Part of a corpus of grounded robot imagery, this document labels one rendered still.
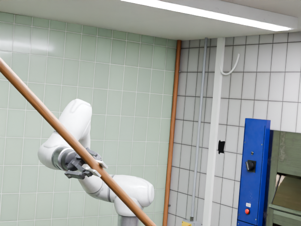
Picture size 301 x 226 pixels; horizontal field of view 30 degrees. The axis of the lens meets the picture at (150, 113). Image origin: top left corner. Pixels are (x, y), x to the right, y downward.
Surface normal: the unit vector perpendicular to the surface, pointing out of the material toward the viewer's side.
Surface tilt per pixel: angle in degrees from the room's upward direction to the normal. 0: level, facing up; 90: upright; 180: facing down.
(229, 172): 90
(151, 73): 90
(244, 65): 90
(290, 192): 70
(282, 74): 90
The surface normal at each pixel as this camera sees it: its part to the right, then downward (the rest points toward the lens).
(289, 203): -0.75, -0.39
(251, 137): -0.82, -0.05
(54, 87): 0.57, 0.06
